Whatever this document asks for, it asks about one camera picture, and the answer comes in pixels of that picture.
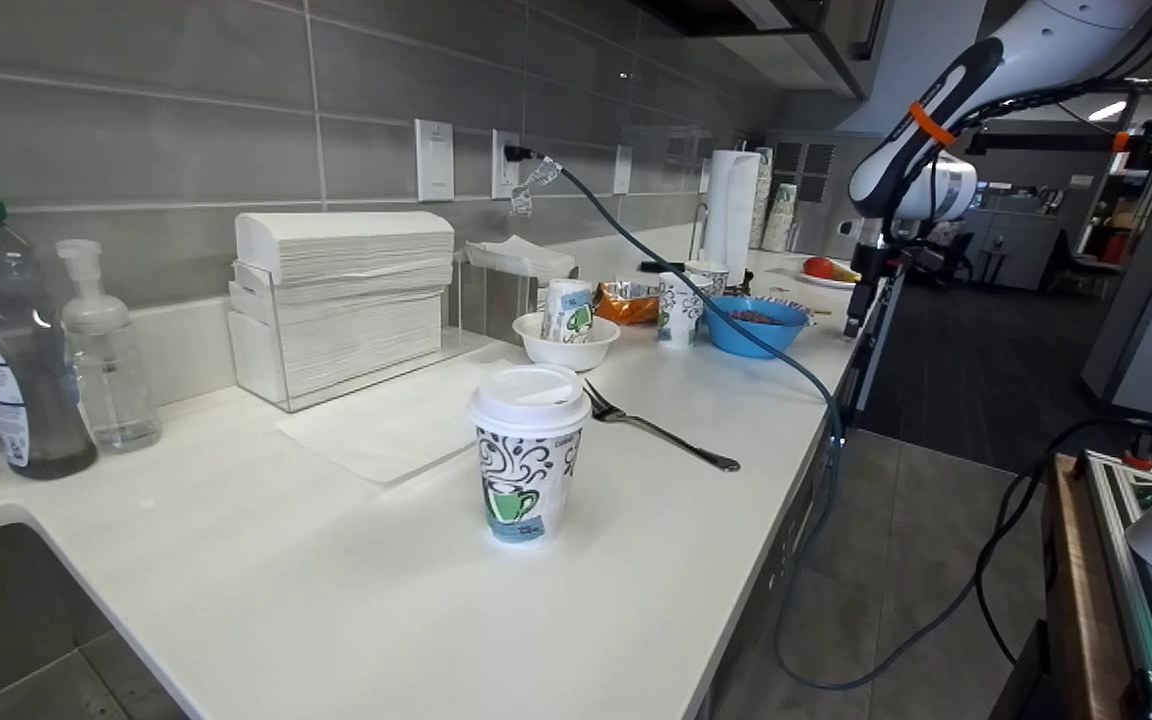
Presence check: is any clear plastic bag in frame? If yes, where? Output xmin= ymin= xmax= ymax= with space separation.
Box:
xmin=462 ymin=236 xmax=583 ymax=337

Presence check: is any dish soap bottle green cap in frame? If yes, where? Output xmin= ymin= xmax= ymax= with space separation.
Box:
xmin=0 ymin=154 xmax=100 ymax=483

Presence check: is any folded paper towel stack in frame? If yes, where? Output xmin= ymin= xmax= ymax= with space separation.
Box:
xmin=226 ymin=208 xmax=462 ymax=412

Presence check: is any large paper cup white lid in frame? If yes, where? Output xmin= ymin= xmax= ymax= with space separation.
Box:
xmin=470 ymin=361 xmax=595 ymax=551

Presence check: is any clear pump bottle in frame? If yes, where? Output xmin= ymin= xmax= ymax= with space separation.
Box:
xmin=52 ymin=236 xmax=165 ymax=455

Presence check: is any paper cup green print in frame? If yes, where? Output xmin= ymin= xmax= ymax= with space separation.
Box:
xmin=536 ymin=275 xmax=601 ymax=350

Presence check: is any blue bowl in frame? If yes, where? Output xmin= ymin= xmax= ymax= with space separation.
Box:
xmin=700 ymin=293 xmax=811 ymax=365

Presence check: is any white wall outlet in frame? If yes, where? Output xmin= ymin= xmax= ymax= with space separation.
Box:
xmin=490 ymin=129 xmax=528 ymax=201
xmin=609 ymin=139 xmax=636 ymax=201
xmin=413 ymin=118 xmax=462 ymax=203

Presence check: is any teal cable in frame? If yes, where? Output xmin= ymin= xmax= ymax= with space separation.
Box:
xmin=505 ymin=139 xmax=1114 ymax=696

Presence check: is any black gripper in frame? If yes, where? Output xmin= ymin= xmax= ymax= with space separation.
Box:
xmin=844 ymin=214 xmax=913 ymax=342

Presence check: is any orange container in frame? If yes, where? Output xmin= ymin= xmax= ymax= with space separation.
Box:
xmin=595 ymin=275 xmax=670 ymax=332

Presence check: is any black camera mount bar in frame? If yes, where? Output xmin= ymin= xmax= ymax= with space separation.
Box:
xmin=967 ymin=118 xmax=1152 ymax=171

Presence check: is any kitchen sink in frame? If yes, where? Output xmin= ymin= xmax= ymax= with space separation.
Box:
xmin=0 ymin=522 xmax=193 ymax=720

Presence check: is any small patterned paper cup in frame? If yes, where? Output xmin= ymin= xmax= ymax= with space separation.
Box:
xmin=652 ymin=269 xmax=712 ymax=351

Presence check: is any paper towel roll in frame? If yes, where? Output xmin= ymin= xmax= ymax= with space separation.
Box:
xmin=704 ymin=146 xmax=770 ymax=293

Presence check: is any white napkin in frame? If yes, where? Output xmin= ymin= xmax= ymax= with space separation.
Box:
xmin=271 ymin=350 xmax=528 ymax=493

